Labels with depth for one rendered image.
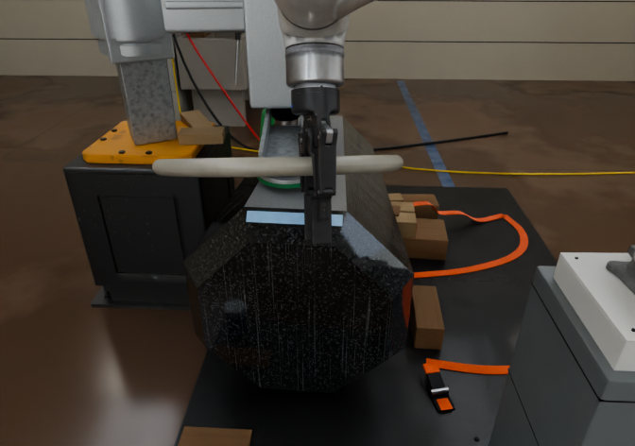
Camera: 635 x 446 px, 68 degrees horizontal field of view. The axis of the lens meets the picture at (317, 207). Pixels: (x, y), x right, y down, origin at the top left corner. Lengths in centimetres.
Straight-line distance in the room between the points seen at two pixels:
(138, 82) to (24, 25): 575
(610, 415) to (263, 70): 122
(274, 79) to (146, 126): 95
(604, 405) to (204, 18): 186
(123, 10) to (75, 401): 154
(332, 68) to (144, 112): 163
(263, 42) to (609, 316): 111
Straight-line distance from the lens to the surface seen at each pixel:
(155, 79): 225
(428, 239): 271
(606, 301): 123
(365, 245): 155
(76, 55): 767
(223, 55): 461
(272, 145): 135
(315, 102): 71
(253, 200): 160
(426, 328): 215
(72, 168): 229
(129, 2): 212
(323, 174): 69
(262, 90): 150
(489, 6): 695
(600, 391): 120
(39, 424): 221
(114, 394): 219
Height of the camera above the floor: 156
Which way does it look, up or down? 28 degrees down
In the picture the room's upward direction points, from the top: straight up
